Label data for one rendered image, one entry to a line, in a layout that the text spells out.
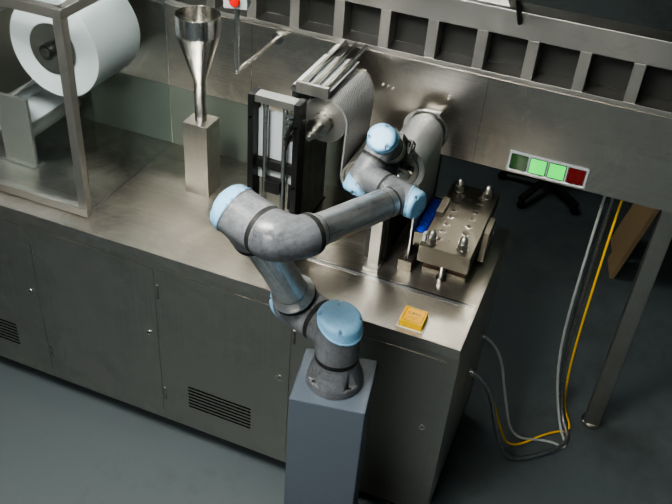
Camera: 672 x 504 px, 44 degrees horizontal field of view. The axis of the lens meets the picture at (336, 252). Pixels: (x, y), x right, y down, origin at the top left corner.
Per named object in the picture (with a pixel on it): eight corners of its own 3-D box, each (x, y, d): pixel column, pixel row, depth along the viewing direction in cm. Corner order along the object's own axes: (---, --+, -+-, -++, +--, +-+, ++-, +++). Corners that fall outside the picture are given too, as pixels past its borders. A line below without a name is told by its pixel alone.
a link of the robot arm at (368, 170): (367, 202, 201) (390, 163, 201) (334, 183, 207) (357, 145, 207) (380, 211, 208) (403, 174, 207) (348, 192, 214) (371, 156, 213)
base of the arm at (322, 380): (357, 405, 212) (360, 378, 206) (300, 393, 214) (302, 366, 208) (367, 365, 224) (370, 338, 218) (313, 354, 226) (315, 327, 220)
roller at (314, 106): (301, 136, 248) (303, 93, 240) (332, 102, 267) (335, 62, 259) (344, 147, 245) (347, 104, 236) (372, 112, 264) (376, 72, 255)
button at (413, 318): (398, 325, 238) (398, 319, 237) (405, 311, 243) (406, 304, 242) (421, 332, 236) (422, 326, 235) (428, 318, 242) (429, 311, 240)
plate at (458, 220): (416, 260, 252) (419, 244, 248) (451, 196, 282) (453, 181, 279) (467, 275, 248) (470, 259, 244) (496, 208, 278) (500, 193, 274)
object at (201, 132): (175, 192, 285) (166, 35, 251) (195, 173, 295) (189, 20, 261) (211, 203, 281) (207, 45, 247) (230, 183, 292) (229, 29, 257)
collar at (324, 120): (305, 136, 241) (306, 117, 237) (313, 128, 245) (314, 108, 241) (325, 142, 239) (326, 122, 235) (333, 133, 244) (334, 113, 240)
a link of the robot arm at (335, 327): (337, 376, 207) (341, 336, 198) (300, 347, 214) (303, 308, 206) (369, 353, 214) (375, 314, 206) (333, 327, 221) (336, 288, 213)
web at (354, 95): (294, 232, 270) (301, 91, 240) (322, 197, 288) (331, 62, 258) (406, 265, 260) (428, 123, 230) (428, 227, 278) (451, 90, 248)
